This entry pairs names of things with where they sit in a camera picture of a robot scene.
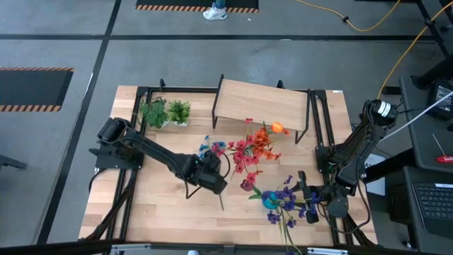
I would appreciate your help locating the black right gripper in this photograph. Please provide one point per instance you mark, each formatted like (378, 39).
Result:
(318, 196)

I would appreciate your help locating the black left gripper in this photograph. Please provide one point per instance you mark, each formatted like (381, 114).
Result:
(212, 177)

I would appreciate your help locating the purple artificial flower bunch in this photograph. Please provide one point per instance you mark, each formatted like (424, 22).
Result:
(288, 205)

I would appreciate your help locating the blue artificial flower bunch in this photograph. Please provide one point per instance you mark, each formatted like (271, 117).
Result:
(218, 145)

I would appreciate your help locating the dark red artificial tulip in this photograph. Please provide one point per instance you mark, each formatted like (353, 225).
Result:
(246, 185)

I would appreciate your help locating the red and orange flower bunch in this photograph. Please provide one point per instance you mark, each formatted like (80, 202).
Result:
(241, 156)

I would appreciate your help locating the blue glass vase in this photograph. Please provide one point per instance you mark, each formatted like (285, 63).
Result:
(269, 203)

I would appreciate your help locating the orange artificial flower bunch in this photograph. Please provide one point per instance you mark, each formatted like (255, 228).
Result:
(262, 140)

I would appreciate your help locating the orange artificial tulip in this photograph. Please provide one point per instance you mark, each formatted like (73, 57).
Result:
(277, 127)

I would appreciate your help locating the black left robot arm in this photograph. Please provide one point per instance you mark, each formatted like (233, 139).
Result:
(152, 150)

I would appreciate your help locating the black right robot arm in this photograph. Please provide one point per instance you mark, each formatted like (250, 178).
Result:
(357, 148)

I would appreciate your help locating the white paper sheet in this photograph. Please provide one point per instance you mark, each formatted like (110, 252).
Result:
(378, 184)

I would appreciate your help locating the small-leaf plant in white pot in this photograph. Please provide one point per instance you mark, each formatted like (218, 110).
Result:
(178, 111)

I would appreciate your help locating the dark grey desk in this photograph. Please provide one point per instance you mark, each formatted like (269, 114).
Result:
(421, 141)
(400, 212)

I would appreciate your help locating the broad-leaf plant in white pot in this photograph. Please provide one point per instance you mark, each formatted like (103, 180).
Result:
(154, 113)

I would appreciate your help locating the black laptop keyboard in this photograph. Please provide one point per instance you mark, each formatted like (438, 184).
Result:
(435, 205)

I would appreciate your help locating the white rod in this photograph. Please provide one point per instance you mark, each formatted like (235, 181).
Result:
(414, 118)

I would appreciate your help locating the black screen device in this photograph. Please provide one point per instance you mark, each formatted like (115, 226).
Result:
(440, 102)

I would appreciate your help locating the person's shoe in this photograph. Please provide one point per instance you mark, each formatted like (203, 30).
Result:
(214, 12)

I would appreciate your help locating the black stand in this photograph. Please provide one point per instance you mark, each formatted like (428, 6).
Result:
(435, 72)

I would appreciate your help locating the black aluminium beam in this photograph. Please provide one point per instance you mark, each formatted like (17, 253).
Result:
(53, 248)

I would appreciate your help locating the black hazard-striped floor mat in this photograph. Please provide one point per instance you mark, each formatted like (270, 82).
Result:
(170, 3)
(32, 88)

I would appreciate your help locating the grey furniture foot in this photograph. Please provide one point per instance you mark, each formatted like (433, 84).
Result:
(10, 162)

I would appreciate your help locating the silver corner bracket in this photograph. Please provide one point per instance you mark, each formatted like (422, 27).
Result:
(327, 251)
(132, 248)

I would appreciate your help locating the wooden shelf with black frame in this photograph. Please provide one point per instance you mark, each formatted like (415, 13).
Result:
(260, 104)

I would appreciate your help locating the black aluminium table frame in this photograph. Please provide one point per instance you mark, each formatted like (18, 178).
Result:
(184, 89)

